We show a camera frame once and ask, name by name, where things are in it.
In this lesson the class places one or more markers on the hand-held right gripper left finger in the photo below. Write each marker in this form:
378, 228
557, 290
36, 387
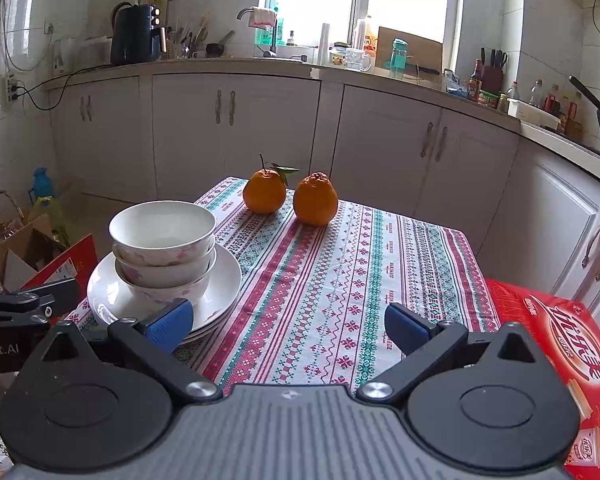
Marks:
170, 322

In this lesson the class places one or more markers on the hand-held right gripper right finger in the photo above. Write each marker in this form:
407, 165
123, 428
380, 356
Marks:
407, 325

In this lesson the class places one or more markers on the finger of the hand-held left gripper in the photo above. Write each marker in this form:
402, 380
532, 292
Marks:
25, 300

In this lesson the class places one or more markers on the white ceramic bowl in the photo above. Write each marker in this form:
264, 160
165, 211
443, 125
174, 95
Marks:
170, 275
160, 230
155, 296

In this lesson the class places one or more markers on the white plate with flower print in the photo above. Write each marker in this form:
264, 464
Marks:
214, 324
200, 338

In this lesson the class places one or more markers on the stained white plate flower print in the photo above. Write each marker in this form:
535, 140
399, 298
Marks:
102, 285

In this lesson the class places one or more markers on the open red cardboard box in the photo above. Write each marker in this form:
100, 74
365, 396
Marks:
55, 265

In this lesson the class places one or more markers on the wicker basket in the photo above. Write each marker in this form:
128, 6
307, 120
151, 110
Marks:
0, 210

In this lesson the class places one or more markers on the yellow green bag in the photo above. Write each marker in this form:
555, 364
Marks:
50, 220

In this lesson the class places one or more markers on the patterned red green tablecloth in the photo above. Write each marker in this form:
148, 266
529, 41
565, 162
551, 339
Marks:
330, 270

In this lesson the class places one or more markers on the red gift box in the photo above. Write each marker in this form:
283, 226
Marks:
555, 330

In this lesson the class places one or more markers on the bumpy orange without leaf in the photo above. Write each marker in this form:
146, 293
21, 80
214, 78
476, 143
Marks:
315, 202

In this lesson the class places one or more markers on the orange with stem and leaf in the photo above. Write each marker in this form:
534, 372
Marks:
264, 192

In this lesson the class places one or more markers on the white kitchen base cabinets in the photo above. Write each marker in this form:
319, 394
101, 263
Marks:
380, 130

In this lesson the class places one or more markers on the white countertop appliance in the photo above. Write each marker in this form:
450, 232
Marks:
92, 52

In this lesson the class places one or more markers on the white plastic tray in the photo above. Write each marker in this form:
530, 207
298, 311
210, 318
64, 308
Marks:
532, 112

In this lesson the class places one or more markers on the dark sauce bottle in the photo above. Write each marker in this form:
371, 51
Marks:
475, 85

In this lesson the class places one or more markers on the kitchen countertop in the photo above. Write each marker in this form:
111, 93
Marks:
180, 66

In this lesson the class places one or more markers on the knife block with knives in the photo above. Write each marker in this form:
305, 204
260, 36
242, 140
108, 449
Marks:
493, 77

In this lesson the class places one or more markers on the clear condiment bottle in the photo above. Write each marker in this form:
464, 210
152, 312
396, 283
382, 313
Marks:
536, 95

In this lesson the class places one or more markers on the teal water bottle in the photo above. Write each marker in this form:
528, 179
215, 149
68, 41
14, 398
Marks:
397, 60

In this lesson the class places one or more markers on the cooking oil bottle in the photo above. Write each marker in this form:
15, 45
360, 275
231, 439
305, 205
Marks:
572, 115

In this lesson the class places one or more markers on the clear glass pitcher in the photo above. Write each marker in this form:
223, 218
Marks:
357, 60

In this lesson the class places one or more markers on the brown cardboard sheet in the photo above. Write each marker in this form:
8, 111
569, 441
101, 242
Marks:
425, 50

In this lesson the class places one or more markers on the glass jar with flower print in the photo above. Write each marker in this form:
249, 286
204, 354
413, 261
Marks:
337, 56

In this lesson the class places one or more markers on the utensil holder with utensils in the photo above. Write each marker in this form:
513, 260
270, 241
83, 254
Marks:
185, 42

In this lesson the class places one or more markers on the yellow orange bottle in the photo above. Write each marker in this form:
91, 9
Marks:
371, 35

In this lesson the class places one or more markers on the white cylinder stack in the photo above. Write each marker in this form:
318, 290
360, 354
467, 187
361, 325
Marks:
323, 45

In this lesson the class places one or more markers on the clear plastic bottle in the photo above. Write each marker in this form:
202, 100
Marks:
359, 32

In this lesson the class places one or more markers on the green dish soap bottle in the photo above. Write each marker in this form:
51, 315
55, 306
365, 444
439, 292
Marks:
265, 35

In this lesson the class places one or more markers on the metal kitchen faucet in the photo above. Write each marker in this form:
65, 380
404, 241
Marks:
274, 35

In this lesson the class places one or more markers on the pink cloth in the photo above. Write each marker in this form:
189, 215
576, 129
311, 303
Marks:
261, 17

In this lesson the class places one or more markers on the wall power socket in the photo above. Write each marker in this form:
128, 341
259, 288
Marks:
9, 90

